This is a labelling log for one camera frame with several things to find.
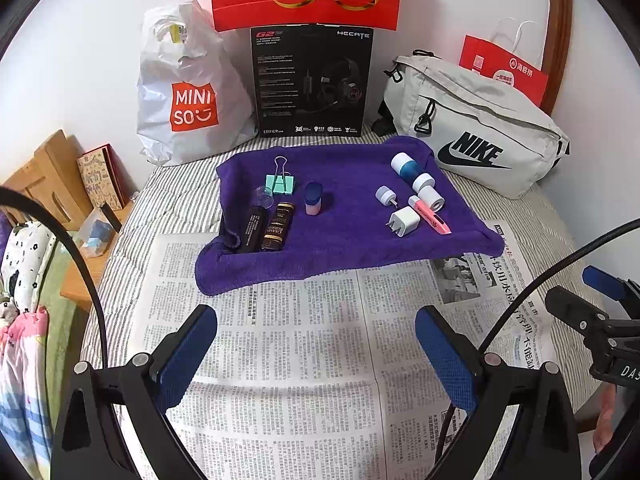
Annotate white tape roll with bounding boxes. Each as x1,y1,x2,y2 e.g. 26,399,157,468
419,187,447,216

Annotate pink cloth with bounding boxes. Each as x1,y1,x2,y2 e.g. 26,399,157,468
0,310,51,411

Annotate white plastic shopping bag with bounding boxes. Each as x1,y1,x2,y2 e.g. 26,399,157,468
136,0,258,167

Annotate grey waist bag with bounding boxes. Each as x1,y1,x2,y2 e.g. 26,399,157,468
370,50,571,200

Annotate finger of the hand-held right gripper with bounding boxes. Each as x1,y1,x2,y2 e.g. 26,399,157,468
544,286,608,333
581,265,640,316

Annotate green binder clip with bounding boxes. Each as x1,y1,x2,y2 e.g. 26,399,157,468
263,156,297,197

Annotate white bottle blue label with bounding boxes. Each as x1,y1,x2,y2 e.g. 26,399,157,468
390,151,437,193

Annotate white dotted cloth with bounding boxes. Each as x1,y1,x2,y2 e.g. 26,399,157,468
0,220,58,311

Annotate black rectangular device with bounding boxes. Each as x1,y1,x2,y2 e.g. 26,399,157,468
235,204,271,255

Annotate curved brown wooden frame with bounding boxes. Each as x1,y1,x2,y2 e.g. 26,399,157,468
542,0,573,116

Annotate striped bed sheet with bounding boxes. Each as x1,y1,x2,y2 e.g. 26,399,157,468
75,122,608,480

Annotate blue striped cloth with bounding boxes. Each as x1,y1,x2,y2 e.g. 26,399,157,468
0,390,51,480

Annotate small blue box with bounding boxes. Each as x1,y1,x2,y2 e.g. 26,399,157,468
75,207,113,260

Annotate white charger plug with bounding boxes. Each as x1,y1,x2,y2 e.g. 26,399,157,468
385,207,422,237

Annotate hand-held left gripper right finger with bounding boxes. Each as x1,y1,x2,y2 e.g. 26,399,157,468
415,305,583,480

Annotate red paper bag white handles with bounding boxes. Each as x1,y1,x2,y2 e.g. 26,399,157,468
458,17,550,108

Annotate blue-lid pink jar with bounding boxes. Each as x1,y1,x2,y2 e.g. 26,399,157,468
303,182,325,217

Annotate pink utility knife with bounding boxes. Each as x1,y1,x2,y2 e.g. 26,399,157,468
407,195,455,237

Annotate person's right hand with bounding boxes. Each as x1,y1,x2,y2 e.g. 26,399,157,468
592,387,621,453

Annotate small black object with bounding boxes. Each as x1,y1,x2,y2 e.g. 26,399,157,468
99,202,122,233

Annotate grey white round adapter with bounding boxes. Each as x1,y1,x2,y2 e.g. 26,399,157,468
375,185,401,211

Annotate green cloth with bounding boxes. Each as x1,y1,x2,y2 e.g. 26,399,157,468
30,260,91,461

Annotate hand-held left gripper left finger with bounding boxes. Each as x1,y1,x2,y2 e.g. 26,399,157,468
50,304,218,480

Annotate wooden bedside table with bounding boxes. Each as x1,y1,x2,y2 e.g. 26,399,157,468
57,200,136,313

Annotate patterned notebook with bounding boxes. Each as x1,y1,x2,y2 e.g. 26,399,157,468
76,144,132,212

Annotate black headset box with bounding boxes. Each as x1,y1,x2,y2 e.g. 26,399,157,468
250,22,375,138

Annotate black cable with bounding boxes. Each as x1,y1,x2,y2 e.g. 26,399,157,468
0,187,108,368
434,222,640,466

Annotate purple towel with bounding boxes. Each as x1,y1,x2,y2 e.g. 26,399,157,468
194,135,506,297

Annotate newspaper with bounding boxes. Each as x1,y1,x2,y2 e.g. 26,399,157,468
131,220,556,480

